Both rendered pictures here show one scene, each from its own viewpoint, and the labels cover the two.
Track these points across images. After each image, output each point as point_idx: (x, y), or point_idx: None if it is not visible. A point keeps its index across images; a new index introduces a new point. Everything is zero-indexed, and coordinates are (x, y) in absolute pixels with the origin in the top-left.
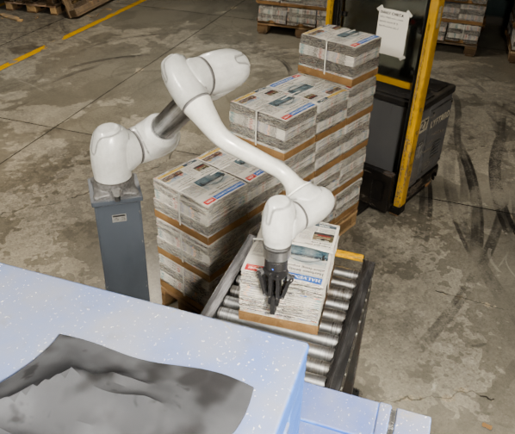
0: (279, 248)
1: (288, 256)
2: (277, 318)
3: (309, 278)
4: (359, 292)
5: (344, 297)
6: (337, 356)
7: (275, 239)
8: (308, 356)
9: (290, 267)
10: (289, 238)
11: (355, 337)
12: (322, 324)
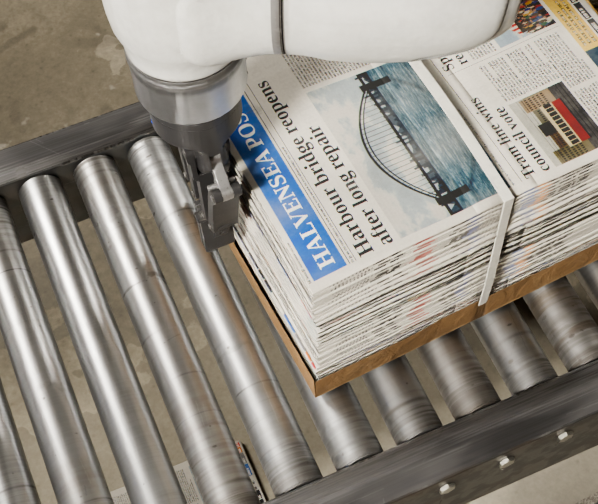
0: (139, 66)
1: (188, 112)
2: (251, 264)
3: (310, 231)
4: None
5: (563, 351)
6: (288, 503)
7: (111, 24)
8: (246, 430)
9: (309, 150)
10: (166, 52)
11: (435, 492)
12: (381, 377)
